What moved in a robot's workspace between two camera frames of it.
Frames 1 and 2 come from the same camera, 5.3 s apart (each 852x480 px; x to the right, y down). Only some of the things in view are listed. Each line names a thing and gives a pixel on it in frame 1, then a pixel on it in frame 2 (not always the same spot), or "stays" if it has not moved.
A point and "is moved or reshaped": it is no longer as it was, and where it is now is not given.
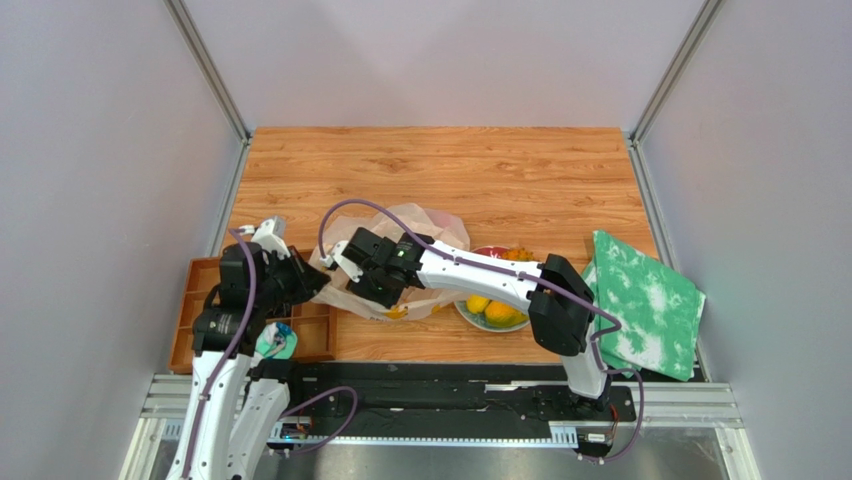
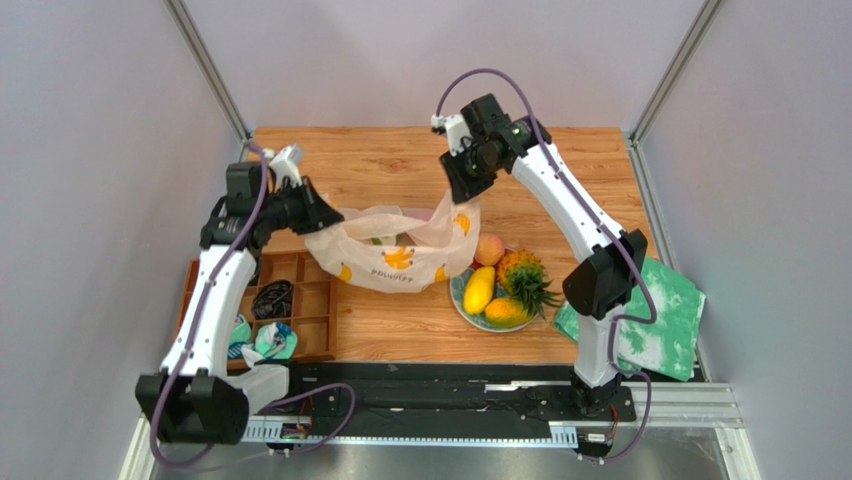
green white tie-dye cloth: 658,309 stays
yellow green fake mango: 503,315 stays
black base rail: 442,396 stays
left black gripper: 308,279 to 318,212
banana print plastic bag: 391,221 is moved or reshaped
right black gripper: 363,285 to 465,169
